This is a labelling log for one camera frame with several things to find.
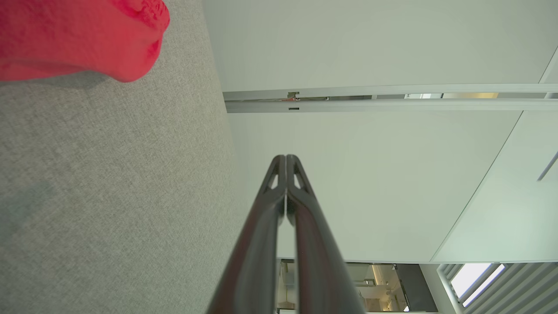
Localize grey fabric sofa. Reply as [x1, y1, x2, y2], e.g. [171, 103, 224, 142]
[0, 0, 251, 314]

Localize grey partition door frame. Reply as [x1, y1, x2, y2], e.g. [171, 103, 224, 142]
[222, 83, 558, 114]

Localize red shorts with white waistband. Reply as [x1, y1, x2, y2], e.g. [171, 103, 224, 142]
[0, 0, 171, 83]

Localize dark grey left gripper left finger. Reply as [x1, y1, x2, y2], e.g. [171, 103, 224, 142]
[207, 155, 287, 314]

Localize grey slatted grille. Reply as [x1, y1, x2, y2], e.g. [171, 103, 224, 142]
[436, 262, 558, 314]

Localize bright window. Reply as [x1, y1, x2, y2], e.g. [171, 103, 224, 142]
[450, 263, 506, 307]

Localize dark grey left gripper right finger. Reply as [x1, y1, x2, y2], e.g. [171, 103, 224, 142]
[286, 154, 365, 314]

